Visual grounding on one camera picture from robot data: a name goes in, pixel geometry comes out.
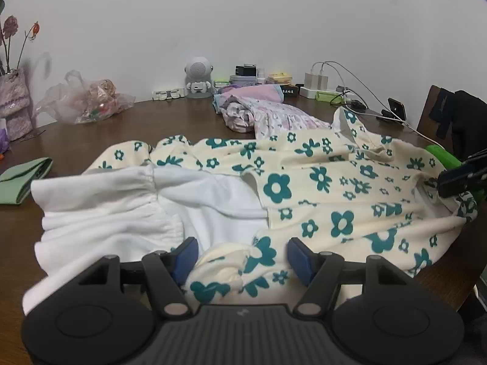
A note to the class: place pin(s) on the green cup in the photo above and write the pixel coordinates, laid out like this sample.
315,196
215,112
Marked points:
443,156

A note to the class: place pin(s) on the white letter ornament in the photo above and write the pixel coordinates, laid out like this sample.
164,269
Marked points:
167,94

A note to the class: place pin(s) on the white power strip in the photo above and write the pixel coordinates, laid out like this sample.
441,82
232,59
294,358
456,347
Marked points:
308,92

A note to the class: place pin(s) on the white robot speaker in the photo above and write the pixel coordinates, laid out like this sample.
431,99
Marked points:
198,74

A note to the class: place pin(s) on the dried flowers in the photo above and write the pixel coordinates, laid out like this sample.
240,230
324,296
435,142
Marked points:
9,26

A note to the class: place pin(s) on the small white bottle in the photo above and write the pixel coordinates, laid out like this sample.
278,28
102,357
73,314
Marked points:
261,76

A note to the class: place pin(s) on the black plug adapter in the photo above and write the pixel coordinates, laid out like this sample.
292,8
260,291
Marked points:
357,105

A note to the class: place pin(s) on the light green case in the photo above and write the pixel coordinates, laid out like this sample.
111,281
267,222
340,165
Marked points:
327,97

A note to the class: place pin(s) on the flat black box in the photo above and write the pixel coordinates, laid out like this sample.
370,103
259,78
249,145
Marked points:
290,90

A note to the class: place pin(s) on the purple round tin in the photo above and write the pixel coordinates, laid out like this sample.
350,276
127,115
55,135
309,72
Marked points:
243,80

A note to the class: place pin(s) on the black charger box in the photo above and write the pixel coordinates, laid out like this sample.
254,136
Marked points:
246,71

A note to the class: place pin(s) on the purple crumpled bag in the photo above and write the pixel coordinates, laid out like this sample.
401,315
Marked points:
3,142

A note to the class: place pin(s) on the clear plastic bag of snacks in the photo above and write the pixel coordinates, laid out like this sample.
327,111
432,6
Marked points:
89,100

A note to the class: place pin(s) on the green cloth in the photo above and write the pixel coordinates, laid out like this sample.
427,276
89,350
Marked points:
23,180

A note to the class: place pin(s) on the pink floral dress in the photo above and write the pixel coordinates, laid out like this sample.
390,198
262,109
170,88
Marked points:
281,119

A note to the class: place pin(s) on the cream dress with teal flowers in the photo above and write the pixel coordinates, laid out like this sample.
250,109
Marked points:
323,197

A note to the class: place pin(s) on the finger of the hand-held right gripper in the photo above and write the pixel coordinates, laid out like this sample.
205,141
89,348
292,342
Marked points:
462,180

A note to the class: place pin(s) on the folded pink cloth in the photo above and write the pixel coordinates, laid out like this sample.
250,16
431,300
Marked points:
251,92

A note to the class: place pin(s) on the phone on black stand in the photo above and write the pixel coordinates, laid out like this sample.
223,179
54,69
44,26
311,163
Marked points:
397,108

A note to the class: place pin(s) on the knitted pink vase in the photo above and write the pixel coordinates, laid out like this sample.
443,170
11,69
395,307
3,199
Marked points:
15,102

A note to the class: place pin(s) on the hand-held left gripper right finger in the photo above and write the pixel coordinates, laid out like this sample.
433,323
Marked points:
298,262

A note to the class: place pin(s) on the white charger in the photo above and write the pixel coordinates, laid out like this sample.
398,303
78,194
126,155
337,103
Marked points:
322,81
310,80

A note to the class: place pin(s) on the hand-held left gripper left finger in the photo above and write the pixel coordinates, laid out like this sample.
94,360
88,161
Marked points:
185,259

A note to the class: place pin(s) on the stack of yellow notes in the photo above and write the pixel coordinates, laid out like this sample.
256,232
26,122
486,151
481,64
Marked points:
279,78

